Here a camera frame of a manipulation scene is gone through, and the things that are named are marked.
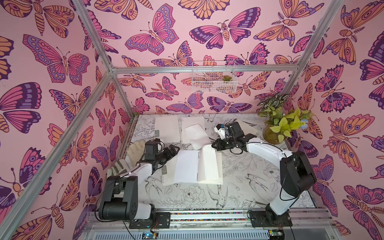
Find aluminium front rail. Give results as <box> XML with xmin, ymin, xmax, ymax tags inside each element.
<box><xmin>82</xmin><ymin>209</ymin><xmax>341</xmax><ymax>240</ymax></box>

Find green leafy plant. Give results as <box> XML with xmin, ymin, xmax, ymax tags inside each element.
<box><xmin>258</xmin><ymin>94</ymin><xmax>312</xmax><ymax>140</ymax></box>

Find amber glass plant vase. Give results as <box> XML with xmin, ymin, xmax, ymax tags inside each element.
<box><xmin>263</xmin><ymin>125</ymin><xmax>285</xmax><ymax>145</ymax></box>

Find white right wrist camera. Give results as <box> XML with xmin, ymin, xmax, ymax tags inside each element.
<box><xmin>214</xmin><ymin>124</ymin><xmax>226</xmax><ymax>140</ymax></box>

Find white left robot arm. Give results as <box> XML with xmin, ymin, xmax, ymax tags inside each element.
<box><xmin>95</xmin><ymin>139</ymin><xmax>180</xmax><ymax>222</ymax></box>

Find white wire wall basket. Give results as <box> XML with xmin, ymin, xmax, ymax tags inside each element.
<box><xmin>191</xmin><ymin>60</ymin><xmax>238</xmax><ymax>95</ymax></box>

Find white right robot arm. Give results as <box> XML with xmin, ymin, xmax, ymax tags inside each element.
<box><xmin>212</xmin><ymin>122</ymin><xmax>317</xmax><ymax>222</ymax></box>

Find small succulent in basket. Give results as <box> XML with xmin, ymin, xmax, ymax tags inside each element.
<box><xmin>222</xmin><ymin>76</ymin><xmax>232</xmax><ymax>82</ymax></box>

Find torn white lined page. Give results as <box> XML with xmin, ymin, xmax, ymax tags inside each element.
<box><xmin>181</xmin><ymin>117</ymin><xmax>205</xmax><ymax>144</ymax></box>

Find white spiral notebook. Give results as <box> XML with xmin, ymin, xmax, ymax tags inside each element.
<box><xmin>155</xmin><ymin>116</ymin><xmax>181</xmax><ymax>144</ymax></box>

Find CAMP B5 spiral notebook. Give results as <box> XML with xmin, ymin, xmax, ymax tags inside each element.
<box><xmin>237</xmin><ymin>120</ymin><xmax>258</xmax><ymax>136</ymax></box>

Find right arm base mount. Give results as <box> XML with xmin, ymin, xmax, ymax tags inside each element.
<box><xmin>247</xmin><ymin>210</ymin><xmax>293</xmax><ymax>228</ymax></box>

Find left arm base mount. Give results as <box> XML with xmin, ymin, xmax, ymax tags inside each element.
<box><xmin>129</xmin><ymin>212</ymin><xmax>171</xmax><ymax>230</ymax></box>

